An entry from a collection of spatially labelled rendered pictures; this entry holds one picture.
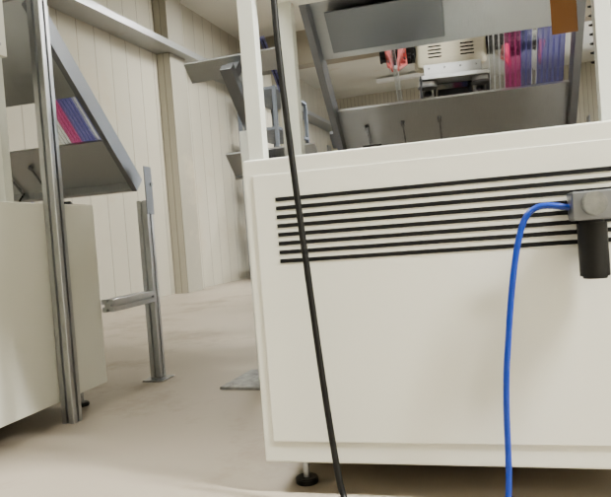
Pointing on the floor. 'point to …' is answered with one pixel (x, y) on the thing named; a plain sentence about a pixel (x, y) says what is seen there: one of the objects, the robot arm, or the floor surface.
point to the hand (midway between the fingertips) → (395, 68)
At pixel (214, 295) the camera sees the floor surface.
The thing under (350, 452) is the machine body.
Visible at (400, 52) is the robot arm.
